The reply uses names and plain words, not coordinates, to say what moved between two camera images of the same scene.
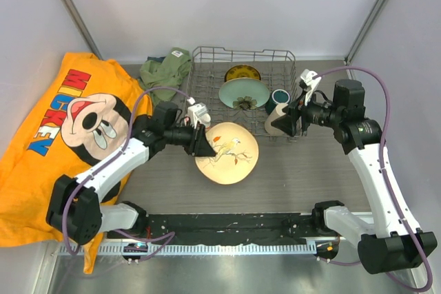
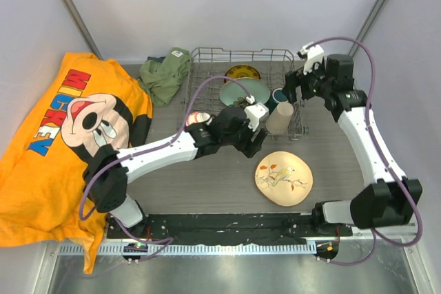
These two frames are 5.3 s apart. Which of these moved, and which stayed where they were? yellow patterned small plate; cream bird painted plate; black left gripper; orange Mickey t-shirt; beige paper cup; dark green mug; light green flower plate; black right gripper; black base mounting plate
Moved: black right gripper; black left gripper; cream bird painted plate
Stayed: dark green mug; yellow patterned small plate; black base mounting plate; orange Mickey t-shirt; beige paper cup; light green flower plate
